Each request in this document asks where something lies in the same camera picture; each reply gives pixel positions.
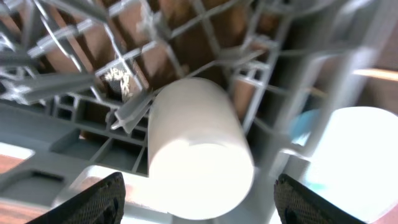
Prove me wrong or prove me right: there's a pink white bowl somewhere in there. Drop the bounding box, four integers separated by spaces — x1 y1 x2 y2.
302 106 397 223

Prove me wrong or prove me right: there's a light blue bowl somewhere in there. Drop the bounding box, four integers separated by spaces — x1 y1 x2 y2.
290 110 320 146

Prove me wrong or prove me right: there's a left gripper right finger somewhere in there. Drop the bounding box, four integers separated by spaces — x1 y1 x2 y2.
274 174 364 224

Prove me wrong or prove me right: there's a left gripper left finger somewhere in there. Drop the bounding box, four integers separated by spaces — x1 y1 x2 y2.
27 172 126 224

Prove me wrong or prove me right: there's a white plastic cup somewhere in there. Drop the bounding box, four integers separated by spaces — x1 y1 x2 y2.
147 78 254 220

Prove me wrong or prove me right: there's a grey plastic dishwasher rack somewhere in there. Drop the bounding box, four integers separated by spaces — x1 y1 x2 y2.
1 0 397 223

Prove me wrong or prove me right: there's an upper wooden chopstick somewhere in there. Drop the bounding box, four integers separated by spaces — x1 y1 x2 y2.
353 68 398 82

